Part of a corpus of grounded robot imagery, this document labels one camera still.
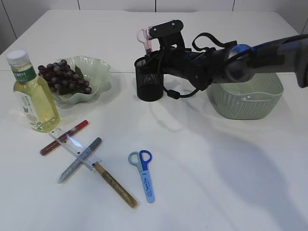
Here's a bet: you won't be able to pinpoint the artificial purple grape bunch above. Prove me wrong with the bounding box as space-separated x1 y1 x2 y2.
38 59 92 95

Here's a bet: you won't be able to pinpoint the red glitter pen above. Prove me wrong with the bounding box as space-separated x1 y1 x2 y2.
39 120 89 156

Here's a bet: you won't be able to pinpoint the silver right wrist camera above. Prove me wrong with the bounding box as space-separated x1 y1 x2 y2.
146 20 184 40

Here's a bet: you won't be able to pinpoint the black mesh pen holder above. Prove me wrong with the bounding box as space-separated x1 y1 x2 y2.
134 55 164 102

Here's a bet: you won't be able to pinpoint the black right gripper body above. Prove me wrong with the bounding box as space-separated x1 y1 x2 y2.
144 48 193 77

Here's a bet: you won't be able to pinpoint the pink sheathed scissors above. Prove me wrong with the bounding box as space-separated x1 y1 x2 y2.
136 28 153 55

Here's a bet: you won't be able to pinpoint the green wavy glass plate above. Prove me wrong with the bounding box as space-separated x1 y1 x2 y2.
52 55 112 105

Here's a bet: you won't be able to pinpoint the gold glitter pen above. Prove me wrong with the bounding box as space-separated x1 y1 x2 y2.
93 162 138 208

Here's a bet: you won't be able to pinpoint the silver glitter pen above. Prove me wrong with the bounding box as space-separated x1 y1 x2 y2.
57 137 102 183

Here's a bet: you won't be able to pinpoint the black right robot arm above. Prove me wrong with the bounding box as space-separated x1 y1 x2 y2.
140 35 308 90

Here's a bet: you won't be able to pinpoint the blue sheathed scissors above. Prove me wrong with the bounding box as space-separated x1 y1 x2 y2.
128 150 155 203

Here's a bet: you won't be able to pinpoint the clear plastic ruler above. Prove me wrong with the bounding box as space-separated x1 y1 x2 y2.
49 128 102 170

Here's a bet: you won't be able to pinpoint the green plastic basket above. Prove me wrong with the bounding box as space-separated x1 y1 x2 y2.
207 73 284 120

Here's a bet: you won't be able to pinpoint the yellow tea bottle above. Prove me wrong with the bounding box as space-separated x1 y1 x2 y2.
7 50 60 133

